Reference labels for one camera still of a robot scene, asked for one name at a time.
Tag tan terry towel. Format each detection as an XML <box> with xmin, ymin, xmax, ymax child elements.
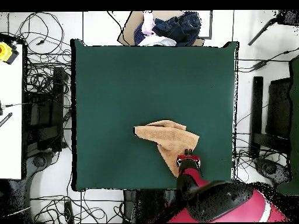
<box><xmin>133</xmin><ymin>120</ymin><xmax>200</xmax><ymax>179</ymax></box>

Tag black round base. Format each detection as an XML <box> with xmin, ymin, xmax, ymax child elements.
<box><xmin>31</xmin><ymin>153</ymin><xmax>48</xmax><ymax>169</ymax></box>
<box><xmin>253</xmin><ymin>157</ymin><xmax>293</xmax><ymax>187</ymax></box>

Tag dark green table cloth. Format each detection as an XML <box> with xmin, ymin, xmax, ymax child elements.
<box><xmin>70</xmin><ymin>38</ymin><xmax>239</xmax><ymax>192</ymax></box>

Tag green fabric sheet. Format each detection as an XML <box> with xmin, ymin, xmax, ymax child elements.
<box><xmin>276</xmin><ymin>54</ymin><xmax>299</xmax><ymax>197</ymax></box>

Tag white garment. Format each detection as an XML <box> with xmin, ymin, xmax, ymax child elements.
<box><xmin>137</xmin><ymin>34</ymin><xmax>178</xmax><ymax>47</ymax></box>

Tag dark blue jeans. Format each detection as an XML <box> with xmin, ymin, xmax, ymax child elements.
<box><xmin>152</xmin><ymin>10</ymin><xmax>202</xmax><ymax>47</ymax></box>

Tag blue dotted garment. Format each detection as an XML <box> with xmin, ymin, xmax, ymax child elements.
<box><xmin>134</xmin><ymin>22</ymin><xmax>147</xmax><ymax>46</ymax></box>

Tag black power strip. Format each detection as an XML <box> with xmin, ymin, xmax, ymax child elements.
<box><xmin>63</xmin><ymin>200</ymin><xmax>75</xmax><ymax>224</ymax></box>

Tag pink garment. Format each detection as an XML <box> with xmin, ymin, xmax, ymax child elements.
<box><xmin>141</xmin><ymin>11</ymin><xmax>157</xmax><ymax>37</ymax></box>

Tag brown cardboard box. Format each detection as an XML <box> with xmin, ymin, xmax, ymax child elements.
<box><xmin>117</xmin><ymin>10</ymin><xmax>206</xmax><ymax>47</ymax></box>

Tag black tripod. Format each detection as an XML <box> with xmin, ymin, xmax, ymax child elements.
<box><xmin>247</xmin><ymin>9</ymin><xmax>299</xmax><ymax>46</ymax></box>

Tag white desk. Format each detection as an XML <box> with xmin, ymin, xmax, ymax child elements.
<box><xmin>0</xmin><ymin>44</ymin><xmax>23</xmax><ymax>180</ymax></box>

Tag yellow emergency stop box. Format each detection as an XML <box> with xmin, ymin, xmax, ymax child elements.
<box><xmin>0</xmin><ymin>41</ymin><xmax>20</xmax><ymax>65</ymax></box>

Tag black cable tangle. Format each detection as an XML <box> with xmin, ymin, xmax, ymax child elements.
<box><xmin>30</xmin><ymin>188</ymin><xmax>124</xmax><ymax>223</ymax></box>
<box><xmin>233</xmin><ymin>149</ymin><xmax>281</xmax><ymax>185</ymax></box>

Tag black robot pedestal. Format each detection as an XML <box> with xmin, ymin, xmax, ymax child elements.
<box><xmin>123</xmin><ymin>189</ymin><xmax>180</xmax><ymax>223</ymax></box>

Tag black stand frame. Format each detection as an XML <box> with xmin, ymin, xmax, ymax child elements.
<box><xmin>248</xmin><ymin>75</ymin><xmax>293</xmax><ymax>159</ymax></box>
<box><xmin>22</xmin><ymin>66</ymin><xmax>72</xmax><ymax>159</ymax></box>

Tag black power adapter cable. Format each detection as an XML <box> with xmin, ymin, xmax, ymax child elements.
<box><xmin>238</xmin><ymin>47</ymin><xmax>299</xmax><ymax>73</ymax></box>

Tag grey metal frame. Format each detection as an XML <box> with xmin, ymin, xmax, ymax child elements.
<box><xmin>197</xmin><ymin>10</ymin><xmax>213</xmax><ymax>40</ymax></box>

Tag black looped cable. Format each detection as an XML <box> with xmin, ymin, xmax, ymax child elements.
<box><xmin>13</xmin><ymin>11</ymin><xmax>65</xmax><ymax>57</ymax></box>

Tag black ridged strap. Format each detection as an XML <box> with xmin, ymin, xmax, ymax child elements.
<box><xmin>0</xmin><ymin>112</ymin><xmax>13</xmax><ymax>128</ymax></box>

